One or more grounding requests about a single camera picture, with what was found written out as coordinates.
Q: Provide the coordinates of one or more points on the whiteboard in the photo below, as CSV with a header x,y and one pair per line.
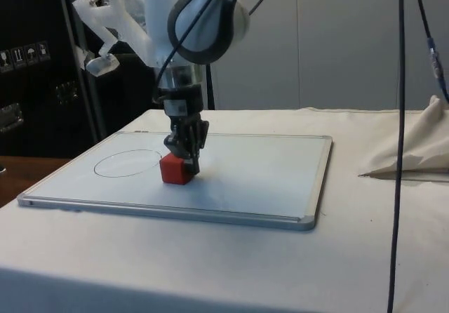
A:
x,y
245,172

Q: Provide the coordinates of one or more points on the black cabinet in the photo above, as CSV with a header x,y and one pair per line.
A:
x,y
31,99

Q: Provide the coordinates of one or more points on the red cube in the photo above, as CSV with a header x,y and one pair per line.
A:
x,y
173,170

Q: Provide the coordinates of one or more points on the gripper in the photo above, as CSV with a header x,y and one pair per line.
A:
x,y
183,103

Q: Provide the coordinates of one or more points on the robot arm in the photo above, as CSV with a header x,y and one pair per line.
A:
x,y
205,21

